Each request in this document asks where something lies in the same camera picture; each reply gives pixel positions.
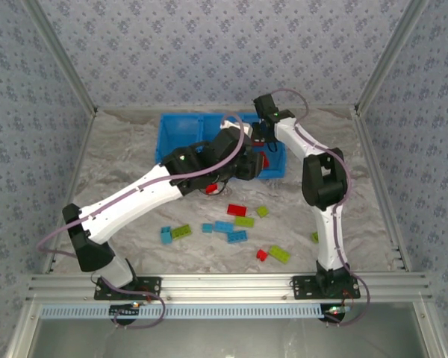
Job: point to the red long lego brick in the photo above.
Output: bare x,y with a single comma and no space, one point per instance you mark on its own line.
265,160
237,210

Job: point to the red small lego brick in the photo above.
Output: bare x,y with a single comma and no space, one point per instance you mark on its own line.
210,189

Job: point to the blue three-compartment plastic bin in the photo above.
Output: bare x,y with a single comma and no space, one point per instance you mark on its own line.
179,130

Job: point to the green small lego brick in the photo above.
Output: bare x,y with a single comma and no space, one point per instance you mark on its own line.
315,237
262,211

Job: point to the green long lego brick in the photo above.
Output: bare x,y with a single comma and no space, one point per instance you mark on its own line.
279,254
244,222
181,231

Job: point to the light blue sloped lego brick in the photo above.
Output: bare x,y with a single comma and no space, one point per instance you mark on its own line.
165,235

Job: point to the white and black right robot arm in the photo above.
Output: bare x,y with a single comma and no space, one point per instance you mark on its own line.
330,179

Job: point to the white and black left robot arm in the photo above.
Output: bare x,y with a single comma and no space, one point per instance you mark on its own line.
134,197

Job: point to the blue long lego brick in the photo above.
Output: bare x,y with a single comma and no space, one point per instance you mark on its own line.
223,226
237,236

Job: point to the blue small lego brick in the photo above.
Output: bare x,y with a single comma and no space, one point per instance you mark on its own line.
207,228

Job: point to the red arch lego brick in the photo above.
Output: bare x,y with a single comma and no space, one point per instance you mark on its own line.
259,257

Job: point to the small controller board with LED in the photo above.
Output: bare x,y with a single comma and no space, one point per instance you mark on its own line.
125,310
334,310

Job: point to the grey metal lower panel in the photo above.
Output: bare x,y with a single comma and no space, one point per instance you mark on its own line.
227,339

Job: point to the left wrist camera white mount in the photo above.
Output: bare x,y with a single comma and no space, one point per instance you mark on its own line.
229,124

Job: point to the aluminium table end rail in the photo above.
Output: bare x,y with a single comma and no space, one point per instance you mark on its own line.
127,108

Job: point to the aluminium table side rail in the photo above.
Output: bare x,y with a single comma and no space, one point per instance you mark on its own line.
83,149
369,149

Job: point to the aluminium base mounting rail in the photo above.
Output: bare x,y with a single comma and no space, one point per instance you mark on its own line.
227,287

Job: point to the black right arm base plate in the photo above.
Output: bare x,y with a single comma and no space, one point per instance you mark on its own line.
302,289

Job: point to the aluminium corner post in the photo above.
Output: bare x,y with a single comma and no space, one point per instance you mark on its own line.
63,56
388,56

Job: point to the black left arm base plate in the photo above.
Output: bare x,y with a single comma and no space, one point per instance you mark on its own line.
155,285

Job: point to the aluminium frame leg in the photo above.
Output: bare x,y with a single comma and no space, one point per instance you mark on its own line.
22,332
428,332

